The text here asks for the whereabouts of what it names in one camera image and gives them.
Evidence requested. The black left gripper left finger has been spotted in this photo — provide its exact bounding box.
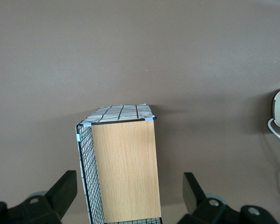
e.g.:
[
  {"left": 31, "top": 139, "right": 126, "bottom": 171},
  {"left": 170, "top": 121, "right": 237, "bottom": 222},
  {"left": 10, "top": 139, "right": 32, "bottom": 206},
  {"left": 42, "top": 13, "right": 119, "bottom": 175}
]
[{"left": 0, "top": 170, "right": 78, "bottom": 224}]

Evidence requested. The brown table cover mat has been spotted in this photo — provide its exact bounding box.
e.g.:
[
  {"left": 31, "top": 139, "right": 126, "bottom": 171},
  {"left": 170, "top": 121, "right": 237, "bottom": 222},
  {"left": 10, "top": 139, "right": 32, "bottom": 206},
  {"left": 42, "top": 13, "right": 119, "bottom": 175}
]
[{"left": 0, "top": 0, "right": 280, "bottom": 224}]

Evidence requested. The white toaster power cable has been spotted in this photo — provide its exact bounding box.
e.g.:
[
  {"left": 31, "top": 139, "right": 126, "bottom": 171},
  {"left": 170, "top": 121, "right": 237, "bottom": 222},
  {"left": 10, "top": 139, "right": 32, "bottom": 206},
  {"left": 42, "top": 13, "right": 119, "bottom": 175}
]
[{"left": 267, "top": 118, "right": 280, "bottom": 207}]

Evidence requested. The wire basket with wooden boards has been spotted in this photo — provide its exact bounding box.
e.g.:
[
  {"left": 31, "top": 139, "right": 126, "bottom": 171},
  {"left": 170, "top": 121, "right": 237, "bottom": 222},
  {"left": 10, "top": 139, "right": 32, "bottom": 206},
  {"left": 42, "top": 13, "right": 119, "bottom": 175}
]
[{"left": 74, "top": 104, "right": 164, "bottom": 224}]

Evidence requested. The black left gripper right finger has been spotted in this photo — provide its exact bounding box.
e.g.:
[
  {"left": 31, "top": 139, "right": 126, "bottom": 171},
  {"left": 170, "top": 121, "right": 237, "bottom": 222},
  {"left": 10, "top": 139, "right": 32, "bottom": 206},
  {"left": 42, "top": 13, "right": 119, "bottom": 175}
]
[{"left": 177, "top": 172, "right": 278, "bottom": 224}]

